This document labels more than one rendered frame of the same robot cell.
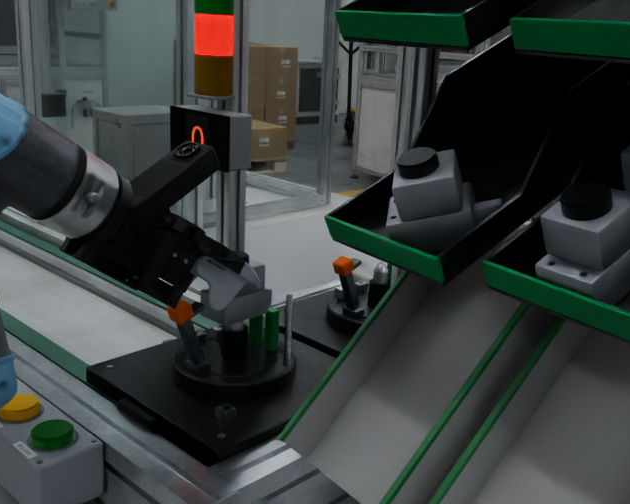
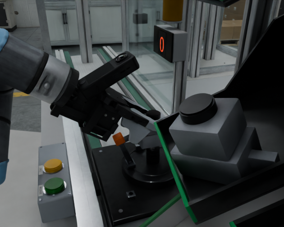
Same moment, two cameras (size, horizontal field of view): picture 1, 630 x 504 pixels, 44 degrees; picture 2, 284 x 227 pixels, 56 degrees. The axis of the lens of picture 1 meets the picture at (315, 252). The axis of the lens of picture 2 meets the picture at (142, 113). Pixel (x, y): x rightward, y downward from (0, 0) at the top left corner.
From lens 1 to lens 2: 0.38 m
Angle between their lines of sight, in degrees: 28
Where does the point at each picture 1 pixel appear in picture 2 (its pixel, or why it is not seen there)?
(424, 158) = (199, 108)
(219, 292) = (135, 134)
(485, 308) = not seen: hidden behind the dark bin
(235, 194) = (181, 72)
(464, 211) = (230, 162)
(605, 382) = not seen: outside the picture
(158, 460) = (90, 213)
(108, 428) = (80, 187)
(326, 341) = not seen: hidden behind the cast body
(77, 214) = (41, 93)
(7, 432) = (41, 178)
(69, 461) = (54, 202)
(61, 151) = (26, 60)
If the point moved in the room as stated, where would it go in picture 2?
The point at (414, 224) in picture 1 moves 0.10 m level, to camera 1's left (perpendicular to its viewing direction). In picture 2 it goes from (190, 158) to (94, 130)
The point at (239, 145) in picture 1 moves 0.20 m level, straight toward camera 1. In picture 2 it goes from (179, 48) to (149, 74)
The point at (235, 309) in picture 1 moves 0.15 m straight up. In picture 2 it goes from (148, 141) to (149, 71)
